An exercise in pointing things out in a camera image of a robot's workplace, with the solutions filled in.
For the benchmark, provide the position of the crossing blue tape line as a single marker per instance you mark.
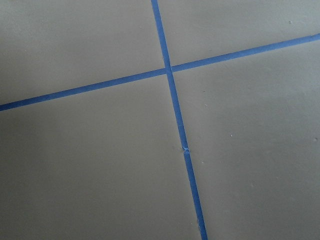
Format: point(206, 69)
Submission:
point(160, 72)

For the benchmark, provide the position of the long blue tape line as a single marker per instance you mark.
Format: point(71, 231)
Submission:
point(179, 121)

